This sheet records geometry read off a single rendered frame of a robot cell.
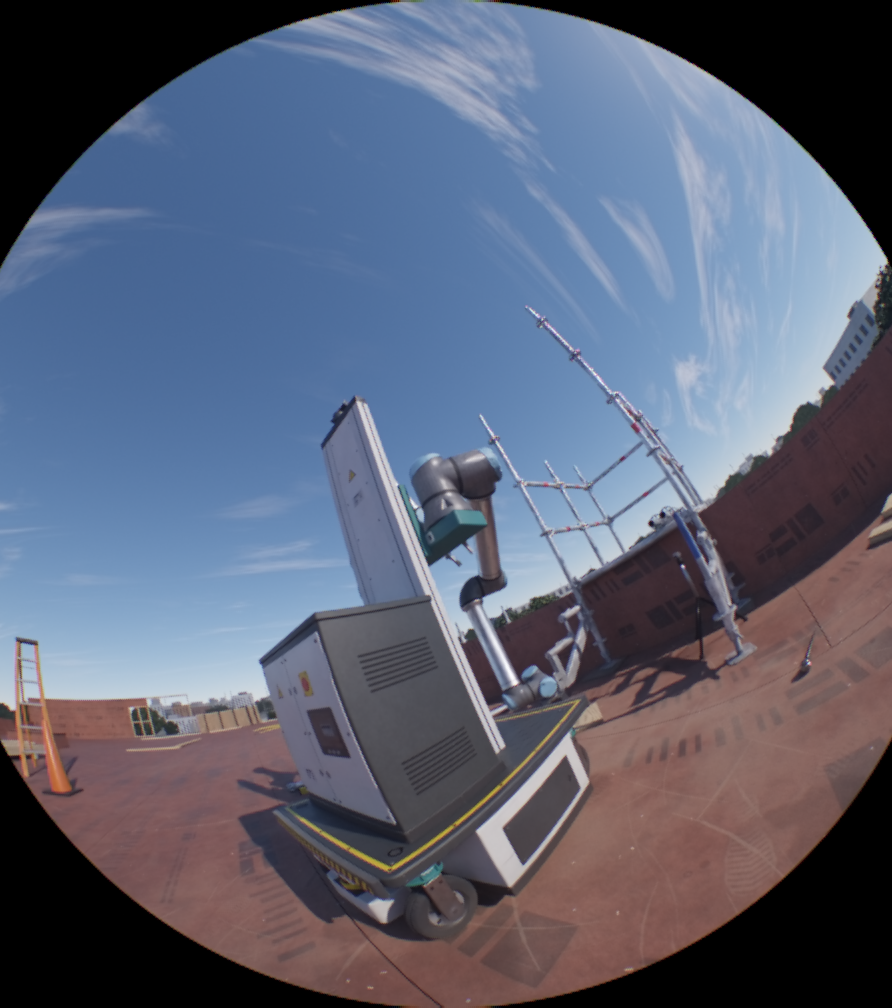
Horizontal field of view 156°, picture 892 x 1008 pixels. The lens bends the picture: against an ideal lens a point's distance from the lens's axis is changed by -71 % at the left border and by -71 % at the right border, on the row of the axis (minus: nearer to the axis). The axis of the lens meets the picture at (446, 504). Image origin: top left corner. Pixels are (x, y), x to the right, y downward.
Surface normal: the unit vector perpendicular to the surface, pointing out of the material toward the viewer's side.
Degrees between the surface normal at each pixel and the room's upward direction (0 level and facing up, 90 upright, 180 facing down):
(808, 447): 90
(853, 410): 90
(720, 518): 90
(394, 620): 90
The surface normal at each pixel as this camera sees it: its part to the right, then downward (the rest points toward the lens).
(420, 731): 0.66, -0.55
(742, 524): -0.75, 0.02
